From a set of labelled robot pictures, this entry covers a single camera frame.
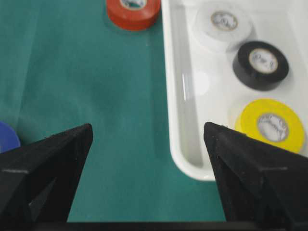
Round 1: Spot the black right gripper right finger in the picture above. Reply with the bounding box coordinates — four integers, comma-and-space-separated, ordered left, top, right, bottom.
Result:
204, 122, 308, 226

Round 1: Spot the orange tape roll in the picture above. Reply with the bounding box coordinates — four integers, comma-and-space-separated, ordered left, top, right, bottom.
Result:
105, 0, 161, 31

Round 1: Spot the blue tape roll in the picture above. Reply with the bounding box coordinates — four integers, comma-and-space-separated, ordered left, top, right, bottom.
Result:
0, 122, 21, 153

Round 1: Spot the white plastic tray case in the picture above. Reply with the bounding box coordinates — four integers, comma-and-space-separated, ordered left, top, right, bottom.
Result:
161, 0, 308, 181

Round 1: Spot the yellow tape roll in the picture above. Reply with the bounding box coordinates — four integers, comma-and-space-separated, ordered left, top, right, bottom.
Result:
234, 99, 305, 154

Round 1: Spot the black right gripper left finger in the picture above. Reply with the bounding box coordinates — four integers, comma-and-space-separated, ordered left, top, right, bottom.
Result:
0, 124, 93, 224

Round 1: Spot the black tape roll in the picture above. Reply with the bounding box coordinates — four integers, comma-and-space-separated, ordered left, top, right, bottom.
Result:
232, 41, 290, 91

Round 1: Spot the white tape roll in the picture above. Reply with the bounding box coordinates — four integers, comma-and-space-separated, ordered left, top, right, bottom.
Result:
192, 1, 253, 52

